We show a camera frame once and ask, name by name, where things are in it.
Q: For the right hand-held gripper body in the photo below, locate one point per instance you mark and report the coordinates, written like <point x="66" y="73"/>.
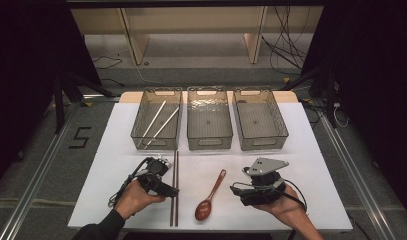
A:
<point x="261" y="195"/>

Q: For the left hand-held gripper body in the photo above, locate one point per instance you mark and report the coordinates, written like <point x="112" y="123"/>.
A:
<point x="154" y="170"/>

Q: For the brown chopstick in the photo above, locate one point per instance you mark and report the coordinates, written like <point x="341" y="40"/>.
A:
<point x="172" y="213"/>
<point x="177" y="213"/>

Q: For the grey transparent plastic basket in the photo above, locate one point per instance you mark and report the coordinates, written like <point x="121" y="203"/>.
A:
<point x="157" y="136"/>
<point x="257" y="120"/>
<point x="208" y="120"/>

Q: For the brown wooden spoon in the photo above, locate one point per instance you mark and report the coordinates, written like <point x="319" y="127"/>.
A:
<point x="204" y="209"/>

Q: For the white chopstick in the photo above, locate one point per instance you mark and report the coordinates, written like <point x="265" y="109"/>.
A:
<point x="152" y="122"/>
<point x="162" y="126"/>

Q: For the person's right hand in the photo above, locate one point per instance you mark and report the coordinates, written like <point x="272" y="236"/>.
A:
<point x="291" y="210"/>

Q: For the person's left hand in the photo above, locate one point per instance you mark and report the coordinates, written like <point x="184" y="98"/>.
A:
<point x="134" y="198"/>

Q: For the white paper sheet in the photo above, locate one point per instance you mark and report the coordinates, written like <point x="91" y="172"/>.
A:
<point x="197" y="163"/>

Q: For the black tripod stand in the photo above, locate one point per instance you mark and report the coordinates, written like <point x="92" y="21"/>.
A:
<point x="59" y="100"/>
<point x="330" y="96"/>

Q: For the light wooden bench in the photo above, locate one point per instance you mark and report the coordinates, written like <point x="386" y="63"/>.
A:
<point x="191" y="20"/>

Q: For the black curtain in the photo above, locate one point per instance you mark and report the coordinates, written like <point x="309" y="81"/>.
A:
<point x="24" y="83"/>
<point x="377" y="83"/>

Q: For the aluminium floor rail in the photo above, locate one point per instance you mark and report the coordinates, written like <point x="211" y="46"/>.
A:
<point x="34" y="186"/>
<point x="354" y="173"/>

